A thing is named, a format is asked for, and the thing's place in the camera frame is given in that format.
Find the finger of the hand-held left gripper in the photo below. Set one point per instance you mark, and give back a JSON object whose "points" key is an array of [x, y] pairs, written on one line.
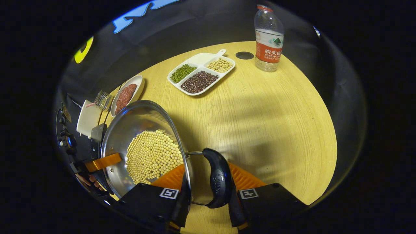
{"points": [[104, 161]]}

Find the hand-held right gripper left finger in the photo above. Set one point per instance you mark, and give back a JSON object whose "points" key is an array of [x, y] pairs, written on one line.
{"points": [[183, 204]]}

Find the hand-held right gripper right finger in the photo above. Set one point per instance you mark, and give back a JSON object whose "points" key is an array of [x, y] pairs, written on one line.
{"points": [[235, 211]]}

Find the black induction cooktop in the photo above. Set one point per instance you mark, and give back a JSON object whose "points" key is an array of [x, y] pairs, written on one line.
{"points": [[97, 139]]}

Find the white toaster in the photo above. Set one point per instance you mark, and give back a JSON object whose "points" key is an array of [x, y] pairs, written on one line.
{"points": [[87, 118]]}

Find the red white striped straw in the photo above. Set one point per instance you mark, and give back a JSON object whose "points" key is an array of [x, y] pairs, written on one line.
{"points": [[90, 105]]}

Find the layer of yellow soybeans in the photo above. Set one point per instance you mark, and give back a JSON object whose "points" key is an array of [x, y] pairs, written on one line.
{"points": [[152, 156]]}

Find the brown meat slice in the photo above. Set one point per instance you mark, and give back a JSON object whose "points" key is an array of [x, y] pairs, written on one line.
{"points": [[130, 91], [121, 104]]}

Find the round white plate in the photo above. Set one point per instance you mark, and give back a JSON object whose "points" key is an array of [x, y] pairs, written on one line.
{"points": [[139, 83]]}

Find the heap of green mung beans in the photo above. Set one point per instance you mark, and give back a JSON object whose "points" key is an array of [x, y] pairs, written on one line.
{"points": [[182, 73]]}

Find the heap of dark red beans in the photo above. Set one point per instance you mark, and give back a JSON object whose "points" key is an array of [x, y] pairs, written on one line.
{"points": [[199, 82]]}

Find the white divided dish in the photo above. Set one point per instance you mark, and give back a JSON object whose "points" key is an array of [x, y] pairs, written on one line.
{"points": [[201, 59]]}

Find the small heap of pale soybeans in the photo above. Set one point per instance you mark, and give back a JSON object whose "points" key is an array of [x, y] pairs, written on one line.
{"points": [[220, 65]]}

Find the black round table grommet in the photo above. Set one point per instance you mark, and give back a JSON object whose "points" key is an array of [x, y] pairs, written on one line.
{"points": [[244, 55]]}

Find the black backdrop cloth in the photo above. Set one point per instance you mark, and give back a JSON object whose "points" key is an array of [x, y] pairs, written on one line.
{"points": [[195, 29]]}

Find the clear water bottle red label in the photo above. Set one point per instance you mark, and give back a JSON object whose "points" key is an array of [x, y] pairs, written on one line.
{"points": [[269, 42]]}

